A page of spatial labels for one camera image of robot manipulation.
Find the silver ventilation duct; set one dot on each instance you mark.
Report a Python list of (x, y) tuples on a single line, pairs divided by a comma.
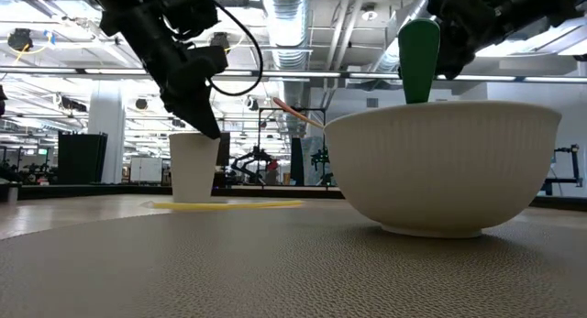
[(390, 57), (286, 25)]

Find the left wrist camera box grey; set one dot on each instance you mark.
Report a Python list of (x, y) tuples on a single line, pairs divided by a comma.
[(188, 8)]

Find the orange plastic utensil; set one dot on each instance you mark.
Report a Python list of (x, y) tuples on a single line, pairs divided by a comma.
[(295, 112)]

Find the white cabinet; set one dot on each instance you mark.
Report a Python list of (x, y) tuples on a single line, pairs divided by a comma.
[(146, 169)]

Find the grey round textured placemat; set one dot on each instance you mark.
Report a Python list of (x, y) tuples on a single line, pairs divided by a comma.
[(275, 263)]

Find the white paper cup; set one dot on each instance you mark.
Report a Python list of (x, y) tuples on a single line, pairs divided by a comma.
[(192, 171)]

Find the long ceiling light strip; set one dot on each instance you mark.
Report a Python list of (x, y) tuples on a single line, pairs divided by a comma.
[(298, 73)]

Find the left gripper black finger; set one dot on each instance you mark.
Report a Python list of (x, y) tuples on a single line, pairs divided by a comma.
[(197, 118)]

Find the black metal frame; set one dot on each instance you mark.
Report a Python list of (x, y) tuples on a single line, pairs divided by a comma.
[(316, 109)]

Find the white ribbed bowl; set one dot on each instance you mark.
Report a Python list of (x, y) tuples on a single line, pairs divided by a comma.
[(440, 167)]

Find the white building column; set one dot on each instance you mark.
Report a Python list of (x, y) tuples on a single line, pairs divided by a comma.
[(105, 121)]

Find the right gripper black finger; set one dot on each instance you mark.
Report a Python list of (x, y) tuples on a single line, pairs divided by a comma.
[(454, 59)]

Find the black partition panel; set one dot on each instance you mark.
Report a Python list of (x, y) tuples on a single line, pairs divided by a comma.
[(82, 157)]

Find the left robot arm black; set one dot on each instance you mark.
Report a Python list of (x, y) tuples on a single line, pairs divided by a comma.
[(137, 25)]

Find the black robot arm on stand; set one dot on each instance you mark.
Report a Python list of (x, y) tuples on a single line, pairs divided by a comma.
[(575, 164), (250, 160)]

